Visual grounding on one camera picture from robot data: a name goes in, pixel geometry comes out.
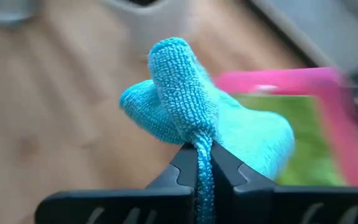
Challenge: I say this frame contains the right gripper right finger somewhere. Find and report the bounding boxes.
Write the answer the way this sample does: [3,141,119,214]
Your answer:
[210,142,358,224]

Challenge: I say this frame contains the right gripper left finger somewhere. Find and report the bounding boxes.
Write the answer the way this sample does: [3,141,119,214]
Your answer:
[35,142,198,224]

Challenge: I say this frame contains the green microfiber towel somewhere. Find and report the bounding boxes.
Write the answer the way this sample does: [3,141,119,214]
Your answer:
[232,94,348,187]

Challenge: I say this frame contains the pink plastic bin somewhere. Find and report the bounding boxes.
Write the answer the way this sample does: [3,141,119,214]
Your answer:
[213,67,358,187]

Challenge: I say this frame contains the blue microfiber towel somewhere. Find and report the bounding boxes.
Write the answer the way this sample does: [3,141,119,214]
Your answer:
[119,37,296,224]

